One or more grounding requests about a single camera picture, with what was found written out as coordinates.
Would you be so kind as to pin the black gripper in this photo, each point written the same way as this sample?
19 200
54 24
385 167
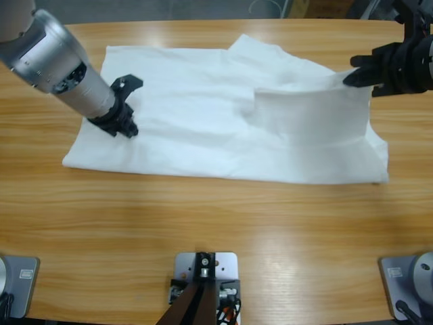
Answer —
404 67
116 118

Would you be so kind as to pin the white t-shirt with small print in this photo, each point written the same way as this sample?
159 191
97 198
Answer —
203 135

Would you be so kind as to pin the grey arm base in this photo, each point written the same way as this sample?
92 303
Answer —
406 281
23 287

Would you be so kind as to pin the brown cardboard box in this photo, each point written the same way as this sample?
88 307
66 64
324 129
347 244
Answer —
328 8

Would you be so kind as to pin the yellow box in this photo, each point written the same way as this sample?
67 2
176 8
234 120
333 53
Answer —
300 8

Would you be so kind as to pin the black clamp block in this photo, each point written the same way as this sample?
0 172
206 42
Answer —
230 292

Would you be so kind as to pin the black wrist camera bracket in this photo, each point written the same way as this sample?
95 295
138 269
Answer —
126 86
414 20

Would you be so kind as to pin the grey metal frame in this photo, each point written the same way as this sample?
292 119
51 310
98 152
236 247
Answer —
375 8

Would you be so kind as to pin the white mount plate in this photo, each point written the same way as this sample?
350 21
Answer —
226 265

